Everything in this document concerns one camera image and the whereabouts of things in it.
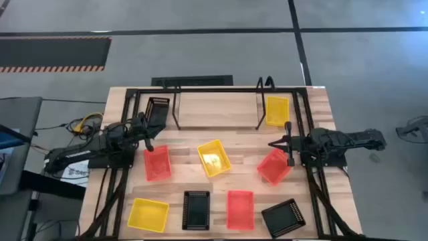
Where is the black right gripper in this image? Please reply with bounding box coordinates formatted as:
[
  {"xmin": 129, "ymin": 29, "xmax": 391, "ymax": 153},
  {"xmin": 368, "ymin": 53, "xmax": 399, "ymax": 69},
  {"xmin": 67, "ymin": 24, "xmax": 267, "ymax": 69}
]
[{"xmin": 268, "ymin": 120, "xmax": 305, "ymax": 167}]

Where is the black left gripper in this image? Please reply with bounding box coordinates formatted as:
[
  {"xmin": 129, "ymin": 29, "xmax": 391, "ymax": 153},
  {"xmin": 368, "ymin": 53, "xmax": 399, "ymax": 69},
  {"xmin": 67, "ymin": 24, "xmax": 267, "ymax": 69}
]
[{"xmin": 132, "ymin": 112, "xmax": 167, "ymax": 152}]

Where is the black plastic basket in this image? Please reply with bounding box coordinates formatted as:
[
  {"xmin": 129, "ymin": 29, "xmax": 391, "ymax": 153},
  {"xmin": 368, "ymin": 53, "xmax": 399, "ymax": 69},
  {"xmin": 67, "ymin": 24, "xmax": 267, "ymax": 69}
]
[
  {"xmin": 261, "ymin": 198, "xmax": 306, "ymax": 239},
  {"xmin": 144, "ymin": 96, "xmax": 171, "ymax": 128},
  {"xmin": 181, "ymin": 190, "xmax": 211, "ymax": 231}
]

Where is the red-orange plastic basket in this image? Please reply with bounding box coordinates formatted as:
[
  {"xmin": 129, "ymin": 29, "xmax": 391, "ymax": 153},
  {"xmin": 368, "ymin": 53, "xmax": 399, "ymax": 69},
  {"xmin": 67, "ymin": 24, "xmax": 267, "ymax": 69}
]
[
  {"xmin": 143, "ymin": 145, "xmax": 173, "ymax": 183},
  {"xmin": 226, "ymin": 189, "xmax": 255, "ymax": 231},
  {"xmin": 256, "ymin": 148, "xmax": 292, "ymax": 186}
]

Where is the yellow plastic basket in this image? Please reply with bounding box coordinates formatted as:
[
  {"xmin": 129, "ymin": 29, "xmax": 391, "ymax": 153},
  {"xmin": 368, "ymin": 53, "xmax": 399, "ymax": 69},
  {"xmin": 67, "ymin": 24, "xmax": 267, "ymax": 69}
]
[
  {"xmin": 265, "ymin": 96, "xmax": 290, "ymax": 127},
  {"xmin": 127, "ymin": 197, "xmax": 171, "ymax": 234},
  {"xmin": 197, "ymin": 139, "xmax": 232, "ymax": 178}
]

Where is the black perforated metal panel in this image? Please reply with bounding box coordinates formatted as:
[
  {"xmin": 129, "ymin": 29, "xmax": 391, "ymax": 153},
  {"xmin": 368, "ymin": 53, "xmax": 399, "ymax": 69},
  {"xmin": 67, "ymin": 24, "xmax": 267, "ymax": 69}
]
[{"xmin": 150, "ymin": 75, "xmax": 234, "ymax": 87}]

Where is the white printed paper sheet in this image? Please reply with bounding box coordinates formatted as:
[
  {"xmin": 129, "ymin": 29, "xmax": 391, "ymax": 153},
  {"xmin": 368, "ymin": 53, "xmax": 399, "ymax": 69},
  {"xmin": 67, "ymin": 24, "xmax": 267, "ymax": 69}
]
[{"xmin": 60, "ymin": 159, "xmax": 90, "ymax": 187}]

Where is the black crossbar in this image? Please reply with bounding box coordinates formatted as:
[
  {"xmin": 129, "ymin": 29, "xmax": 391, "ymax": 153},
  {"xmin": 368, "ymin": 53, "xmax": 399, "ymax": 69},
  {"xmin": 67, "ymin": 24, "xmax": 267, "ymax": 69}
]
[{"xmin": 19, "ymin": 169, "xmax": 86, "ymax": 201}]

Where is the black hazard-striped floor mat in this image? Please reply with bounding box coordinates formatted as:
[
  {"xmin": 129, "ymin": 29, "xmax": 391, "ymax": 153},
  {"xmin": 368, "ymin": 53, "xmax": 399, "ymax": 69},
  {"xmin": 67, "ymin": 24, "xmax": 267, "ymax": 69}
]
[{"xmin": 0, "ymin": 35, "xmax": 112, "ymax": 74}]

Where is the black floor stand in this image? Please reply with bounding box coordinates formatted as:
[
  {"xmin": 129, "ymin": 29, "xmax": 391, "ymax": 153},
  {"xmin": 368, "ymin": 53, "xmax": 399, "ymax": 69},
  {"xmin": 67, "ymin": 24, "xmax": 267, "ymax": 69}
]
[{"xmin": 395, "ymin": 115, "xmax": 428, "ymax": 145}]

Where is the grey side table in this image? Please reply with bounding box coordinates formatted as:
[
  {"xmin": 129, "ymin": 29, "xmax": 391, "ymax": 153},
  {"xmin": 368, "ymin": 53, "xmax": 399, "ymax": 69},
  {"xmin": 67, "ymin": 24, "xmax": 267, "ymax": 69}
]
[{"xmin": 0, "ymin": 96, "xmax": 43, "ymax": 196}]

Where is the blue flat object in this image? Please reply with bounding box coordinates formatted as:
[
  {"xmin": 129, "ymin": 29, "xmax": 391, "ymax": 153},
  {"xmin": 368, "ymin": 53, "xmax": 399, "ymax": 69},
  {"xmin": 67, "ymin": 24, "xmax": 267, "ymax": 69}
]
[{"xmin": 0, "ymin": 129, "xmax": 21, "ymax": 150}]

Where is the black wire shelf, wooden board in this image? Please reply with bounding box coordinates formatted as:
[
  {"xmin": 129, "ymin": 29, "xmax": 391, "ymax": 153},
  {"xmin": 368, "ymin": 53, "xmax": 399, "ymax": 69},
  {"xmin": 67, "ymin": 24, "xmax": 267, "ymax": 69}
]
[{"xmin": 162, "ymin": 76, "xmax": 267, "ymax": 131}]

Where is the black cable bundle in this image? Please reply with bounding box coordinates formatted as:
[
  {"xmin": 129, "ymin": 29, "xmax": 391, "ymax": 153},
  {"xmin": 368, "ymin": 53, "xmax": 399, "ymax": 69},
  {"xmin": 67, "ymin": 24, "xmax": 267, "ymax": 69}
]
[{"xmin": 65, "ymin": 115, "xmax": 104, "ymax": 138}]

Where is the black aluminium table frame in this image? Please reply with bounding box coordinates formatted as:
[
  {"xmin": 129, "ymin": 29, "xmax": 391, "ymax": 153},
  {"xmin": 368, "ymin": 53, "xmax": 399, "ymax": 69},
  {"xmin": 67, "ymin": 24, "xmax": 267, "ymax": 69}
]
[{"xmin": 77, "ymin": 86, "xmax": 368, "ymax": 241}]

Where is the yellow cable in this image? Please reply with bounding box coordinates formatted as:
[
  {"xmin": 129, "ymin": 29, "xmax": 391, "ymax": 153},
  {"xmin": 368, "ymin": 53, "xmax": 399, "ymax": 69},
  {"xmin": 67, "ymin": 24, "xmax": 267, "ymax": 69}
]
[{"xmin": 75, "ymin": 112, "xmax": 104, "ymax": 133}]

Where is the thin black floor cable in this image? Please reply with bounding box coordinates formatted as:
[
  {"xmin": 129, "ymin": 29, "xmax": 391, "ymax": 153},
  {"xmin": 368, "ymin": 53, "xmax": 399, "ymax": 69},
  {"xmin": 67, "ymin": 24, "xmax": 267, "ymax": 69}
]
[{"xmin": 42, "ymin": 98, "xmax": 107, "ymax": 104}]

